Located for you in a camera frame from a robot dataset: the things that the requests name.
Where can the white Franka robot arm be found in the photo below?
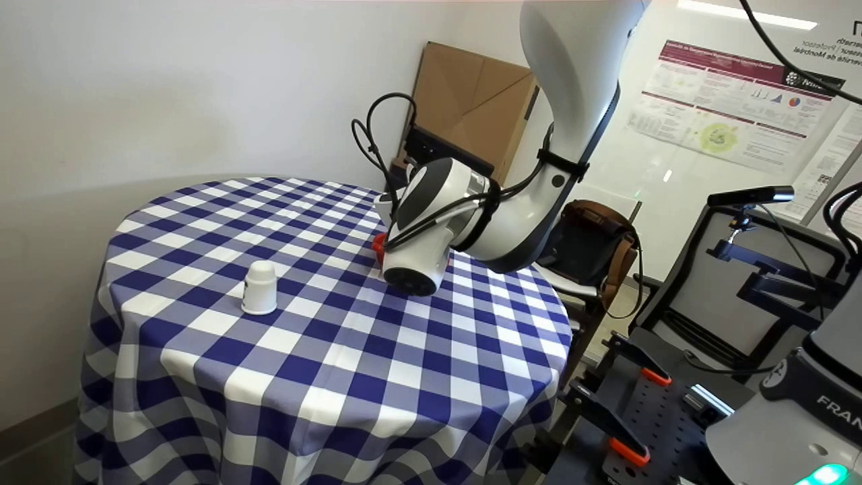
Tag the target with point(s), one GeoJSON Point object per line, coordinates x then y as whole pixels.
{"type": "Point", "coordinates": [574, 70]}

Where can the flat brown cardboard box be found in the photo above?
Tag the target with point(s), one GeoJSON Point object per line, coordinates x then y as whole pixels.
{"type": "Point", "coordinates": [468, 89]}

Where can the blue white checkered tablecloth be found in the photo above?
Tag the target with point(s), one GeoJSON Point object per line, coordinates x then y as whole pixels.
{"type": "Point", "coordinates": [340, 379]}

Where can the wooden chair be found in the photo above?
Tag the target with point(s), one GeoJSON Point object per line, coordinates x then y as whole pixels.
{"type": "Point", "coordinates": [582, 317]}
{"type": "Point", "coordinates": [605, 247]}

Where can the small white plastic bottle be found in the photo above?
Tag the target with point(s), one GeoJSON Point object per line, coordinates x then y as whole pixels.
{"type": "Point", "coordinates": [261, 291]}

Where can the black orange spring clamp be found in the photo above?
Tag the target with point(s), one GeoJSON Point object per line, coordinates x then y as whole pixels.
{"type": "Point", "coordinates": [608, 422]}
{"type": "Point", "coordinates": [634, 353]}

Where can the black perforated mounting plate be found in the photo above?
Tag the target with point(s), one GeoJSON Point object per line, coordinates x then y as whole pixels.
{"type": "Point", "coordinates": [670, 431]}

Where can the white light bar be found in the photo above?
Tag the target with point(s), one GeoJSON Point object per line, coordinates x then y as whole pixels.
{"type": "Point", "coordinates": [713, 399]}

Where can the research poster with maroon banner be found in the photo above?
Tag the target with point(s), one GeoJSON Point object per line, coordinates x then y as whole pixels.
{"type": "Point", "coordinates": [736, 116]}

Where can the white printed paper sheet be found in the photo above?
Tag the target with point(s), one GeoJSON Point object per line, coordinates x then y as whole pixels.
{"type": "Point", "coordinates": [838, 153]}
{"type": "Point", "coordinates": [832, 45]}

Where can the black metal frame stand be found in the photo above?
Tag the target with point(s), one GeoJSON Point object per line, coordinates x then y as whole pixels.
{"type": "Point", "coordinates": [744, 194]}

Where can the blue metal bracket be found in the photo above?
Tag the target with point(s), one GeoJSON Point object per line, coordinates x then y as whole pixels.
{"type": "Point", "coordinates": [790, 287]}

